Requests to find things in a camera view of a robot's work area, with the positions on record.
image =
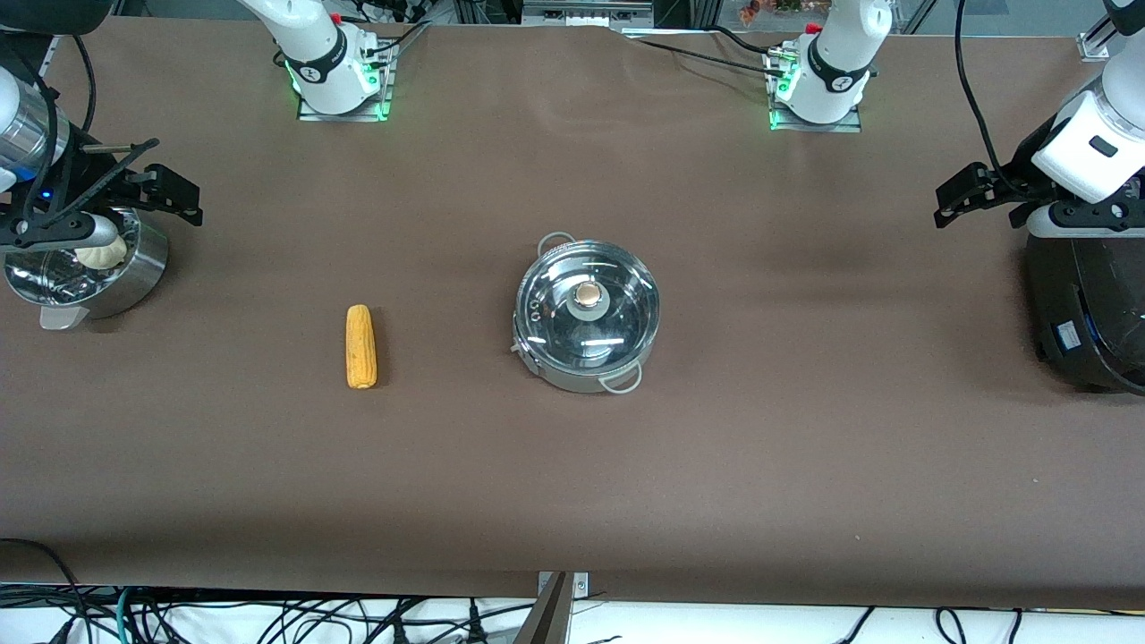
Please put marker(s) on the orange object behind table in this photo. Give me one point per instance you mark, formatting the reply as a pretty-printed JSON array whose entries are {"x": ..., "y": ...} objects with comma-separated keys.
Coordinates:
[{"x": 769, "y": 9}]

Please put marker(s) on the aluminium profile rail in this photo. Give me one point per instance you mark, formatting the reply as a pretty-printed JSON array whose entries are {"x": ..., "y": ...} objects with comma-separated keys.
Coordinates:
[{"x": 1093, "y": 40}]

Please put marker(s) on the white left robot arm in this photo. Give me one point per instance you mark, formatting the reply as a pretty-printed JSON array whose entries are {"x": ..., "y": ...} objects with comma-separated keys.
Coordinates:
[{"x": 841, "y": 54}]

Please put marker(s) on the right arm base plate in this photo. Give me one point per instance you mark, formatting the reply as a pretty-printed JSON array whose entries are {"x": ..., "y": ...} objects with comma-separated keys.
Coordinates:
[{"x": 344, "y": 116}]

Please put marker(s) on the stainless steel pot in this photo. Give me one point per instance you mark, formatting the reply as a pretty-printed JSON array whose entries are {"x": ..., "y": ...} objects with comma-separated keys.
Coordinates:
[{"x": 581, "y": 380}]

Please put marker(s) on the grey box behind table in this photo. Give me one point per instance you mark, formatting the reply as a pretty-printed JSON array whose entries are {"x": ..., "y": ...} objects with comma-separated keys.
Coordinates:
[{"x": 586, "y": 12}]

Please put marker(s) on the yellow corn cob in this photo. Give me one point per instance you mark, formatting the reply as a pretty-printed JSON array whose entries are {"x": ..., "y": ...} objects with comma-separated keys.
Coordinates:
[{"x": 361, "y": 349}]

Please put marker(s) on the glass pot lid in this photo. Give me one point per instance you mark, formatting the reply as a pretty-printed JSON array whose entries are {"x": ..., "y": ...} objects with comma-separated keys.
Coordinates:
[{"x": 586, "y": 331}]

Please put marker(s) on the black rice cooker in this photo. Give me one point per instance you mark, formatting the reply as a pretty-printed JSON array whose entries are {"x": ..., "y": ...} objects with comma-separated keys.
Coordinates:
[{"x": 1082, "y": 304}]

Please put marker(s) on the table cover sheet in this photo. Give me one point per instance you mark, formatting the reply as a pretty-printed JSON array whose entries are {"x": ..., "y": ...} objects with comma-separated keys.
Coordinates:
[{"x": 572, "y": 483}]

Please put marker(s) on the grey stand pole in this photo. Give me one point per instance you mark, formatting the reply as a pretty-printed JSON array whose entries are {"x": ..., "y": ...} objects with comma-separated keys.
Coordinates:
[{"x": 546, "y": 622}]

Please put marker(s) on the steel steamer pot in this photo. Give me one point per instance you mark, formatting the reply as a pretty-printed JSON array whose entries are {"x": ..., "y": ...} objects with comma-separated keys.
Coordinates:
[{"x": 134, "y": 277}]

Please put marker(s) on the white steamed bun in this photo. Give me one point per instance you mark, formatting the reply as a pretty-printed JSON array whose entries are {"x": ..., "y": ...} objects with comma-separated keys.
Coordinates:
[{"x": 100, "y": 255}]

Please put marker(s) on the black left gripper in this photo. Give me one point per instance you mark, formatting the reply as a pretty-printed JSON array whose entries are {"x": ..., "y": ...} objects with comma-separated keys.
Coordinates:
[{"x": 1025, "y": 173}]

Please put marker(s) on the silver metal bracket plate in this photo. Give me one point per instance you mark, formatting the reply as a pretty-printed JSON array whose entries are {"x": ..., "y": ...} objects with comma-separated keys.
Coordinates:
[{"x": 580, "y": 586}]

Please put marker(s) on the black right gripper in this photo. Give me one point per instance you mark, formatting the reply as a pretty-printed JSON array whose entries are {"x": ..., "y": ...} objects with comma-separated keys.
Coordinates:
[{"x": 75, "y": 183}]

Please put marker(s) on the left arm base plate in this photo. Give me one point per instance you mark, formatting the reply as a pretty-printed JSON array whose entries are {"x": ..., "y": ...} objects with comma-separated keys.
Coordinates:
[{"x": 818, "y": 128}]

